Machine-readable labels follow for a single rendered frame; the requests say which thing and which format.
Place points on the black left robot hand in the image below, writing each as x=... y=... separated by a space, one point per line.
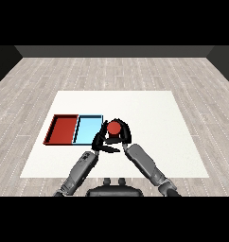
x=99 y=143

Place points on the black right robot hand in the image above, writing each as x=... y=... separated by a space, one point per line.
x=126 y=134

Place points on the small red can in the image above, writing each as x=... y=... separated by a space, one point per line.
x=113 y=128

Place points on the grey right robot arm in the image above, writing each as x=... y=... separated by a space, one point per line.
x=148 y=167

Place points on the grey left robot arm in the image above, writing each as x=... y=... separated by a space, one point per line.
x=79 y=172

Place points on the light blue shallow open box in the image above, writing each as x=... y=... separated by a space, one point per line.
x=88 y=129

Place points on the red shallow open box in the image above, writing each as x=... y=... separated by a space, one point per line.
x=62 y=129

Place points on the dark grey robot body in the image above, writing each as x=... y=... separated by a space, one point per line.
x=114 y=190

